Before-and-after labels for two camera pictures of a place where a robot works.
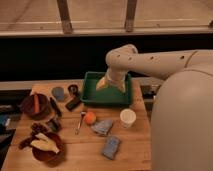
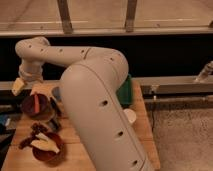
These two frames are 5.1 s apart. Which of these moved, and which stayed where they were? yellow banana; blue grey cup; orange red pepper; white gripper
Moved: white gripper
Stayed: blue grey cup; yellow banana; orange red pepper
